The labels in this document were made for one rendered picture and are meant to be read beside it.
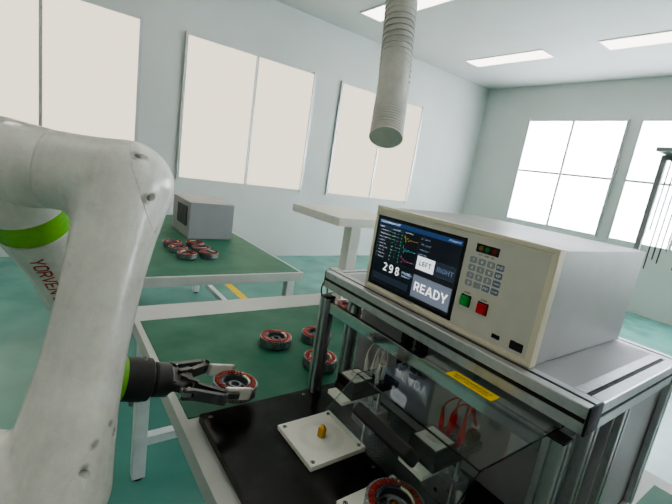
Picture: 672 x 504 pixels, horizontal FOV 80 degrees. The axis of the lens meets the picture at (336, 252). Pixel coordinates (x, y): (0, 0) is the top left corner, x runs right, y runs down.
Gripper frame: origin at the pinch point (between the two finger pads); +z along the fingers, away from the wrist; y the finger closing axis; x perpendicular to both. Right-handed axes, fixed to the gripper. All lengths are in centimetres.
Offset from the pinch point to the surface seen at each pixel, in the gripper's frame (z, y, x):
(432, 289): 18, 34, 39
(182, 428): -10.5, 2.2, -11.0
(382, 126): 67, -62, 95
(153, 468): 18, -73, -81
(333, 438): 16.2, 23.2, -1.3
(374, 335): 17.8, 22.9, 24.4
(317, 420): 16.3, 16.1, -1.3
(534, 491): 19, 64, 17
